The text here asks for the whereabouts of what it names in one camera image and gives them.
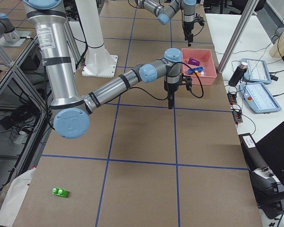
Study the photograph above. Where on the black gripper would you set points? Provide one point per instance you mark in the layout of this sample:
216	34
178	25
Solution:
171	88
187	27

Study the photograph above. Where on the purple block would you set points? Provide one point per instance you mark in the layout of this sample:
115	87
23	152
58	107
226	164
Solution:
193	61

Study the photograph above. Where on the long blue four-stud block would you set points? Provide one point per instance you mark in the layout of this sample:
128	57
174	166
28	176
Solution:
196	70

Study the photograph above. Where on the green two-stud block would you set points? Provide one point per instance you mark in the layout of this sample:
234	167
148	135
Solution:
60	192

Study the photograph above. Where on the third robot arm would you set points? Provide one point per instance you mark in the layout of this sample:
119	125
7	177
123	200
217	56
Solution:
9	35

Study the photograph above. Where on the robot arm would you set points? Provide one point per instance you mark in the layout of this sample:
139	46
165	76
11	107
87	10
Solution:
165	14
71	110

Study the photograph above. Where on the pink plastic box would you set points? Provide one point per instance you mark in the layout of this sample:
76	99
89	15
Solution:
204	56

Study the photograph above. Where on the black water bottle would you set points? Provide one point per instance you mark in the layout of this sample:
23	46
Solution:
238	74

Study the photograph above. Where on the far teach pendant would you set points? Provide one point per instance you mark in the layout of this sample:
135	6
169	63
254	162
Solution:
257	71

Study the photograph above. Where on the teach pendant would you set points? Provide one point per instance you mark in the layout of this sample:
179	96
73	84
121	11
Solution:
258	98
257	71

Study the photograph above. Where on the near teach pendant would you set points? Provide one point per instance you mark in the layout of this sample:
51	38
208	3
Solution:
258	98

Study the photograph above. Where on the black laptop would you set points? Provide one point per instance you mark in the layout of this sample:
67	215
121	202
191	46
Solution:
265	161

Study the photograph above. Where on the aluminium frame post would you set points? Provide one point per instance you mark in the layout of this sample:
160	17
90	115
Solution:
244	19

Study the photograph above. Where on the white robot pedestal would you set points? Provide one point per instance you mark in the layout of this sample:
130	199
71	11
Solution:
98	62

